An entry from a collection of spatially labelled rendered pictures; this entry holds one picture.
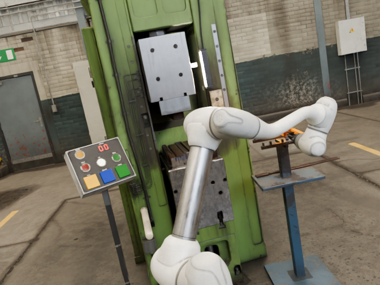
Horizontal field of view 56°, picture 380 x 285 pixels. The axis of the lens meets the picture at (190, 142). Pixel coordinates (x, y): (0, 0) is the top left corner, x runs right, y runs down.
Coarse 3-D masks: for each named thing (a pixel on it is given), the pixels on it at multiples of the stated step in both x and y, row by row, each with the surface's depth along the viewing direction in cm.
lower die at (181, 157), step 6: (174, 144) 277; (186, 144) 268; (174, 150) 255; (180, 150) 251; (168, 156) 251; (174, 156) 243; (180, 156) 240; (186, 156) 241; (174, 162) 240; (180, 162) 240; (186, 162) 241
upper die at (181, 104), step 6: (186, 96) 234; (156, 102) 249; (162, 102) 232; (168, 102) 232; (174, 102) 233; (180, 102) 234; (186, 102) 235; (156, 108) 259; (162, 108) 232; (168, 108) 233; (174, 108) 234; (180, 108) 235; (186, 108) 235; (162, 114) 233
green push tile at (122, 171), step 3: (123, 165) 219; (126, 165) 220; (117, 168) 216; (120, 168) 217; (123, 168) 218; (126, 168) 219; (117, 171) 216; (120, 171) 216; (123, 171) 217; (126, 171) 218; (120, 174) 216; (123, 174) 216; (126, 174) 217; (129, 174) 218; (120, 177) 215; (123, 177) 216
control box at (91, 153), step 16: (96, 144) 218; (112, 144) 223; (80, 160) 210; (96, 160) 214; (112, 160) 218; (128, 160) 223; (80, 176) 205; (128, 176) 218; (80, 192) 206; (96, 192) 211
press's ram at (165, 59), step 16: (144, 48) 224; (160, 48) 226; (176, 48) 228; (144, 64) 226; (160, 64) 228; (176, 64) 230; (192, 64) 250; (144, 80) 244; (160, 80) 229; (176, 80) 231; (192, 80) 233; (160, 96) 231; (176, 96) 233
